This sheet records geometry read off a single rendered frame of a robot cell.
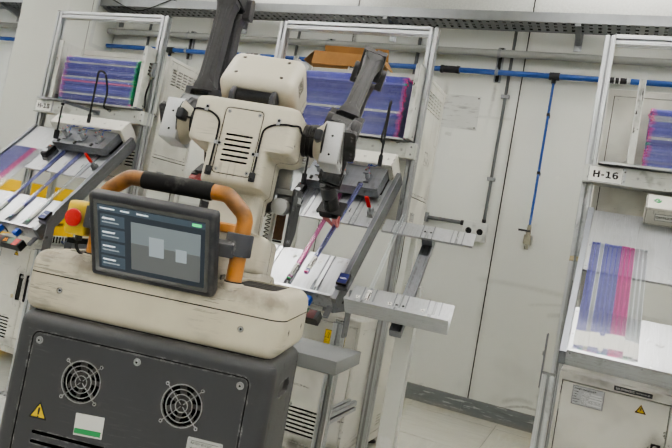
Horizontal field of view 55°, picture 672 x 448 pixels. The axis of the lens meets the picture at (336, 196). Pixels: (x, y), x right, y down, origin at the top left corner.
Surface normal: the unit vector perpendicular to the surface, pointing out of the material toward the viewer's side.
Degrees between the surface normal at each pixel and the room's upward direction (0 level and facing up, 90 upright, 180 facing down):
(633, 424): 90
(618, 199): 90
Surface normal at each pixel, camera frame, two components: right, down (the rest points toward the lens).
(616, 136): -0.38, -0.12
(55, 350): -0.15, -0.08
